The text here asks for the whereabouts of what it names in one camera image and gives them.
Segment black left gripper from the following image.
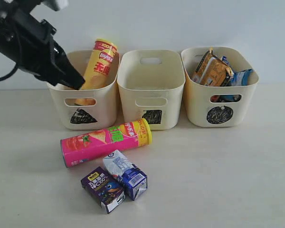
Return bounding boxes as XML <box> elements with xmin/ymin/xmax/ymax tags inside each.
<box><xmin>0</xmin><ymin>4</ymin><xmax>85</xmax><ymax>90</ymax></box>

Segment yellow chips can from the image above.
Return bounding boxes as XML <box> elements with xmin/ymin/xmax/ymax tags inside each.
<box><xmin>75</xmin><ymin>38</ymin><xmax>118</xmax><ymax>106</ymax></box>

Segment pink chips can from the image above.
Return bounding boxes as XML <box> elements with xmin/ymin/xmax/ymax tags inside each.
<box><xmin>60</xmin><ymin>118</ymin><xmax>152</xmax><ymax>168</ymax></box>

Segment orange instant noodle packet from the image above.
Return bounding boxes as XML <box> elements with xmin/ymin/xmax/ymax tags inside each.
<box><xmin>191</xmin><ymin>48</ymin><xmax>234</xmax><ymax>87</ymax></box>

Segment blue instant noodle packet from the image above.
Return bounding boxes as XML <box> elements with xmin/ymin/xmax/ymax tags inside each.
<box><xmin>210</xmin><ymin>56</ymin><xmax>253</xmax><ymax>103</ymax></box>

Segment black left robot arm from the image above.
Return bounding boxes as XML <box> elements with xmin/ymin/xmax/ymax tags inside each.
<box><xmin>0</xmin><ymin>0</ymin><xmax>85</xmax><ymax>90</ymax></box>

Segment cream bin with triangle mark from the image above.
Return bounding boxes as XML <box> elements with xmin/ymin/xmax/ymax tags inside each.
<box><xmin>47</xmin><ymin>53</ymin><xmax>120</xmax><ymax>130</ymax></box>

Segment cream bin with square mark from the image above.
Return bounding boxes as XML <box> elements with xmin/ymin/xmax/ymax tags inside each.
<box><xmin>117</xmin><ymin>50</ymin><xmax>185</xmax><ymax>130</ymax></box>

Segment purple juice carton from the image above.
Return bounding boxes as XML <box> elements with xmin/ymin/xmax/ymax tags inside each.
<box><xmin>81</xmin><ymin>167</ymin><xmax>126</xmax><ymax>214</ymax></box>

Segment white blue milk carton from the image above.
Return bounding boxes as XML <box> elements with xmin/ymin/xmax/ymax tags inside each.
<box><xmin>103</xmin><ymin>150</ymin><xmax>148</xmax><ymax>201</ymax></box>

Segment cream bin with circle mark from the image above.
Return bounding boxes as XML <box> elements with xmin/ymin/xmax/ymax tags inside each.
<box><xmin>181</xmin><ymin>47</ymin><xmax>259</xmax><ymax>127</ymax></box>

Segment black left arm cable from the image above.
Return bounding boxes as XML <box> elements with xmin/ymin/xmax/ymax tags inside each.
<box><xmin>0</xmin><ymin>61</ymin><xmax>19</xmax><ymax>84</ymax></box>

